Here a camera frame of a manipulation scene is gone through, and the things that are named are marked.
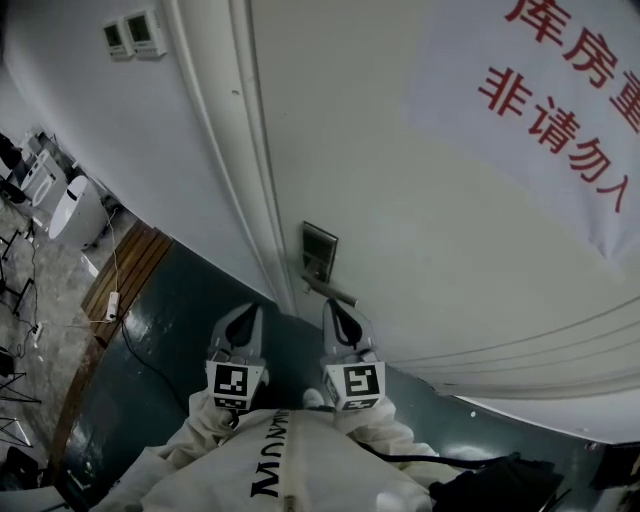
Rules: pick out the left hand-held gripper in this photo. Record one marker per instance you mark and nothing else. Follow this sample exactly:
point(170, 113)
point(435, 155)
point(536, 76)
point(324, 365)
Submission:
point(230, 380)

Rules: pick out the black tripod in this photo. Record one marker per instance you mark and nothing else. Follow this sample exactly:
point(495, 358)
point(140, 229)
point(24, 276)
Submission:
point(5, 362)

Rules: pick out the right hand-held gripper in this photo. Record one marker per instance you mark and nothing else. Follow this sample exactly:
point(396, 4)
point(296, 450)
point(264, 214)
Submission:
point(357, 382)

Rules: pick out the black chair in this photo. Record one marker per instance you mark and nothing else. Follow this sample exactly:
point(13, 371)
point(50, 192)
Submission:
point(10, 155)

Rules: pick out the metal door lock plate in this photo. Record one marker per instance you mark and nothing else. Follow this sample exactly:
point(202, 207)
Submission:
point(317, 245)

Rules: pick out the black box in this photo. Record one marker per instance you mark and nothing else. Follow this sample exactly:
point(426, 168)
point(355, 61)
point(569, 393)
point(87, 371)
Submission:
point(617, 465)

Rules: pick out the white oval toilet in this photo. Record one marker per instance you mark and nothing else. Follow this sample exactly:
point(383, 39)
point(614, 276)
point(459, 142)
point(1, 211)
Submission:
point(75, 215)

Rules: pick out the person's left forearm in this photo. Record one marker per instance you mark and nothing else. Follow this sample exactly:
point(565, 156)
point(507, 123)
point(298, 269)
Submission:
point(210, 420)

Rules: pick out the black bag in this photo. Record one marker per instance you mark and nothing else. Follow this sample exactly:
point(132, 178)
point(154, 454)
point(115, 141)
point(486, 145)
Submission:
point(22, 467)

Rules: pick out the white paper sign red lettering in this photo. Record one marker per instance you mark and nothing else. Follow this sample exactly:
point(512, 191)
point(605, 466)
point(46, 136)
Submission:
point(475, 60)

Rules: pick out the wooden slatted floor board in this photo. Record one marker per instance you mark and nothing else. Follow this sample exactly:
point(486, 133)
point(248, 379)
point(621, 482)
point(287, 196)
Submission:
point(125, 280)

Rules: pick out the person's white shoe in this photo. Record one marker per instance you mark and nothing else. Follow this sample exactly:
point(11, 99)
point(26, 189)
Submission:
point(313, 397)

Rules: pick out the white power strip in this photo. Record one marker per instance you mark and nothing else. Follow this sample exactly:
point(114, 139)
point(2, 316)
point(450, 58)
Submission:
point(113, 305)
point(36, 331)

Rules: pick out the white wall thermostat panel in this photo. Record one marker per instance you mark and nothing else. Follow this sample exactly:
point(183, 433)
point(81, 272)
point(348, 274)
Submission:
point(116, 40)
point(145, 35)

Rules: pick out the person's right forearm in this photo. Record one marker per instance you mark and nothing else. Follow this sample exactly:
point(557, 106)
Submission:
point(380, 425)

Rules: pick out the person's white jacket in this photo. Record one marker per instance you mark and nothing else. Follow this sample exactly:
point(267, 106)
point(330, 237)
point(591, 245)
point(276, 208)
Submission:
point(200, 475)

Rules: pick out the black waist pouch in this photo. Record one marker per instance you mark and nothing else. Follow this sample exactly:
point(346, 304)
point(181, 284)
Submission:
point(490, 485)

